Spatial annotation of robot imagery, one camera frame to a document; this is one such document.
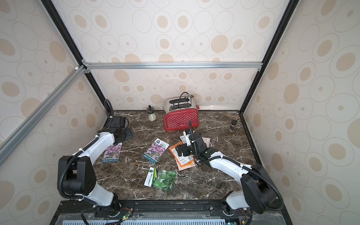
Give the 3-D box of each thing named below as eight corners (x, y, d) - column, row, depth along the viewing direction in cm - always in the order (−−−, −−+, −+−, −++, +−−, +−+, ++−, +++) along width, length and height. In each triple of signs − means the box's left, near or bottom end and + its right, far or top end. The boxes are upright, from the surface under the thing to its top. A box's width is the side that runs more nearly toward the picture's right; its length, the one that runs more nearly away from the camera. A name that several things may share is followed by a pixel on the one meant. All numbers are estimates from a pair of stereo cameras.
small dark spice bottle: (229, 131, 109) (232, 125, 103) (227, 126, 113) (230, 119, 106) (234, 131, 109) (238, 125, 103) (233, 126, 113) (236, 119, 106)
